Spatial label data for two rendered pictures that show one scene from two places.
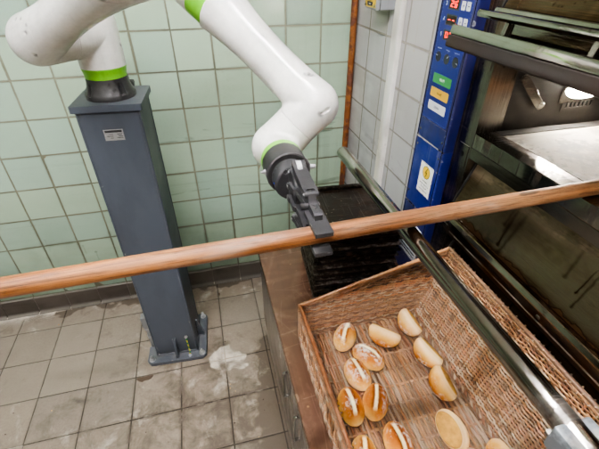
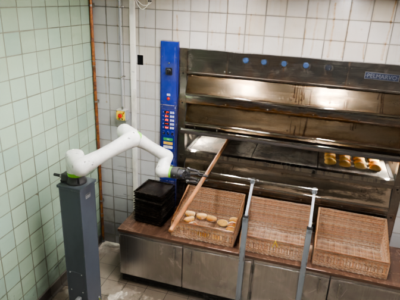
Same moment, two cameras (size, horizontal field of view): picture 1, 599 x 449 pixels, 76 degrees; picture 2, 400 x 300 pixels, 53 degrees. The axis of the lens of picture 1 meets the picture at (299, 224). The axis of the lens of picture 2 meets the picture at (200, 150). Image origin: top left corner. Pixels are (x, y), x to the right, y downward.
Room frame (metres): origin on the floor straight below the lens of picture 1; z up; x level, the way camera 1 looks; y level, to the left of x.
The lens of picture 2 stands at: (-0.89, 2.47, 2.53)
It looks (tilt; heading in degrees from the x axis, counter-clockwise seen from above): 21 degrees down; 300
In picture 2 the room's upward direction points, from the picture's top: 3 degrees clockwise
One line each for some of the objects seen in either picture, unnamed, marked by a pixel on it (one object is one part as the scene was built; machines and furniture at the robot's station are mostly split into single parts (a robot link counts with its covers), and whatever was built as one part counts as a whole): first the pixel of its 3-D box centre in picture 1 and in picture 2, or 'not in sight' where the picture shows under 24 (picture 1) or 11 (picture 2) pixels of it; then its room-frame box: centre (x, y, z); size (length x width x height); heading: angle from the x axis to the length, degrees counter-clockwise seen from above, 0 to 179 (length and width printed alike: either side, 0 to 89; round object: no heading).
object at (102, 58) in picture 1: (93, 42); (75, 163); (1.21, 0.60, 1.36); 0.16 x 0.13 x 0.19; 150
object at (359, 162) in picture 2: not in sight; (351, 153); (-0.37, -1.26, 1.21); 0.61 x 0.48 x 0.06; 104
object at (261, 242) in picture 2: not in sight; (277, 227); (-0.01, -0.43, 0.72); 0.56 x 0.49 x 0.28; 15
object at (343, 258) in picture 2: not in sight; (350, 240); (-0.58, -0.58, 0.72); 0.56 x 0.49 x 0.28; 13
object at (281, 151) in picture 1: (288, 168); (175, 172); (0.72, 0.02, 1.19); 0.12 x 0.06 x 0.09; 105
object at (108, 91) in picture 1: (112, 80); (69, 177); (1.28, 0.60, 1.23); 0.26 x 0.15 x 0.06; 11
